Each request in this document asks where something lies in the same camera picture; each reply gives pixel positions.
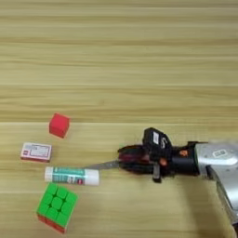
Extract small red white box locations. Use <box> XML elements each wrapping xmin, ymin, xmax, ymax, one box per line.
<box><xmin>20</xmin><ymin>141</ymin><xmax>53</xmax><ymax>164</ymax></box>

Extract green white glue stick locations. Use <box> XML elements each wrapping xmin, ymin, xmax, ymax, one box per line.
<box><xmin>44</xmin><ymin>165</ymin><xmax>100</xmax><ymax>187</ymax></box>

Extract red handled scissors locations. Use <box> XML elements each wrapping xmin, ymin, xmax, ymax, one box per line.
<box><xmin>84</xmin><ymin>148</ymin><xmax>152</xmax><ymax>171</ymax></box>

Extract red foam cube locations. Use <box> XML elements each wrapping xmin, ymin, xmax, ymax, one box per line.
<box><xmin>48</xmin><ymin>112</ymin><xmax>71</xmax><ymax>139</ymax></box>

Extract green faced puzzle cube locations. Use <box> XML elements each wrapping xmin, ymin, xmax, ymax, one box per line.
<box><xmin>35</xmin><ymin>181</ymin><xmax>79</xmax><ymax>234</ymax></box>

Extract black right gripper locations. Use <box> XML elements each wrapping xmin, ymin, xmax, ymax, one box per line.
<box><xmin>117</xmin><ymin>140</ymin><xmax>201</xmax><ymax>184</ymax></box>

